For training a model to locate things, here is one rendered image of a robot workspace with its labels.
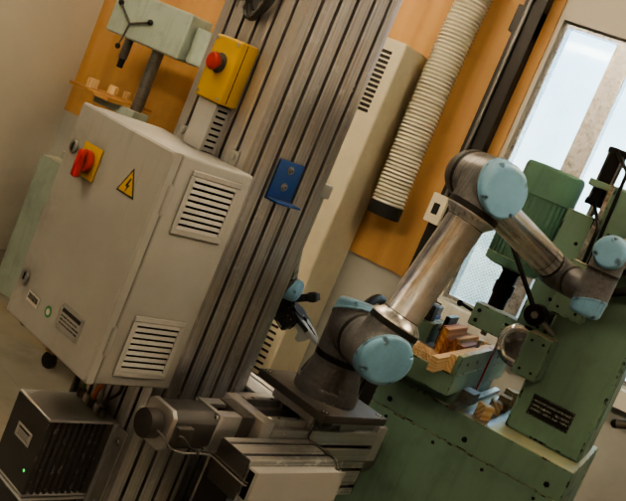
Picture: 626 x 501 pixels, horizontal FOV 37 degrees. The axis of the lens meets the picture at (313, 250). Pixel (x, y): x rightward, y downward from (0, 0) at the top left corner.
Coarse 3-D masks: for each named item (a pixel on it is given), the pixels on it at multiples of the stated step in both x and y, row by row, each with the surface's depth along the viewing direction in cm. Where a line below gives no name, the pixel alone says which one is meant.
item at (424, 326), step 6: (420, 324) 276; (426, 324) 275; (432, 324) 274; (438, 324) 279; (420, 330) 276; (426, 330) 275; (432, 330) 276; (420, 336) 276; (426, 336) 275; (432, 336) 278; (426, 342) 276
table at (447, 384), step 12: (432, 348) 271; (420, 360) 251; (408, 372) 253; (420, 372) 251; (444, 372) 249; (468, 372) 260; (480, 372) 273; (492, 372) 288; (432, 384) 250; (444, 384) 248; (456, 384) 253; (468, 384) 266
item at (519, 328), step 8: (504, 328) 260; (512, 328) 258; (520, 328) 258; (528, 328) 257; (504, 336) 259; (512, 336) 259; (520, 336) 258; (504, 344) 259; (512, 344) 258; (520, 344) 257; (504, 352) 259; (512, 352) 258; (504, 360) 259; (512, 360) 258
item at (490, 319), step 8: (480, 304) 273; (488, 304) 277; (472, 312) 274; (480, 312) 273; (488, 312) 272; (496, 312) 271; (504, 312) 274; (472, 320) 274; (480, 320) 273; (488, 320) 272; (496, 320) 271; (504, 320) 270; (512, 320) 269; (480, 328) 273; (488, 328) 272; (496, 328) 271; (496, 336) 271
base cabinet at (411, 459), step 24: (384, 408) 264; (408, 432) 261; (384, 456) 264; (408, 456) 261; (432, 456) 258; (456, 456) 255; (360, 480) 267; (384, 480) 264; (408, 480) 261; (432, 480) 258; (456, 480) 255; (480, 480) 252; (504, 480) 250
